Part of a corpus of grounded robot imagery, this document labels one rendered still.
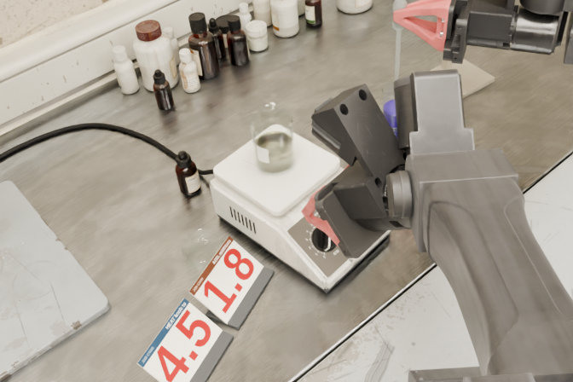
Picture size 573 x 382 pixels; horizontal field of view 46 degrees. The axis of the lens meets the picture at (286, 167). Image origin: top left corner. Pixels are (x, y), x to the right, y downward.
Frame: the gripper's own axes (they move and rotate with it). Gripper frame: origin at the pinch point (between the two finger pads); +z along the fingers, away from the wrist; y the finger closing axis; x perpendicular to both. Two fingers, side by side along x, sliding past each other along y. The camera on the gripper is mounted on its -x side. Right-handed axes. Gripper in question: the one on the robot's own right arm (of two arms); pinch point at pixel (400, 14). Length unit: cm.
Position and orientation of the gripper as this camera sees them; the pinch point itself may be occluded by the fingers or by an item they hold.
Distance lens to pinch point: 94.0
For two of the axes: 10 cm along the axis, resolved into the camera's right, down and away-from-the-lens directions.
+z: -9.4, -1.7, 2.8
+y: -3.2, 6.7, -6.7
